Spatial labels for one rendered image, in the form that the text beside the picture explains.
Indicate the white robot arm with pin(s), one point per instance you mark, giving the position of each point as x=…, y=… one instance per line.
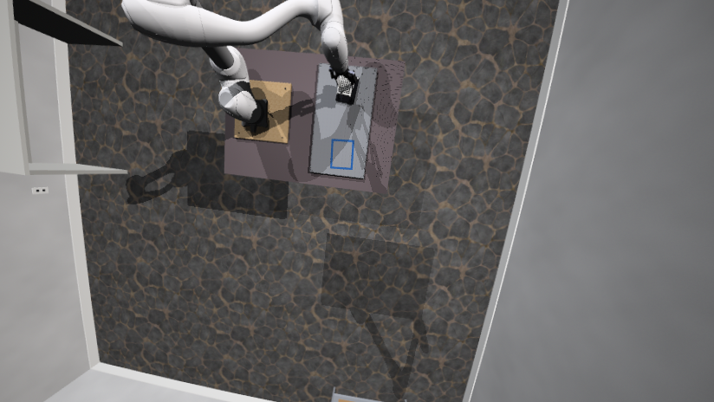
x=178, y=22

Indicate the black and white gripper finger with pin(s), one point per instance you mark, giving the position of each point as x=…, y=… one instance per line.
x=333, y=76
x=351, y=77

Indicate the black rectangular frame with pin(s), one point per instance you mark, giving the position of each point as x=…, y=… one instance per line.
x=347, y=99

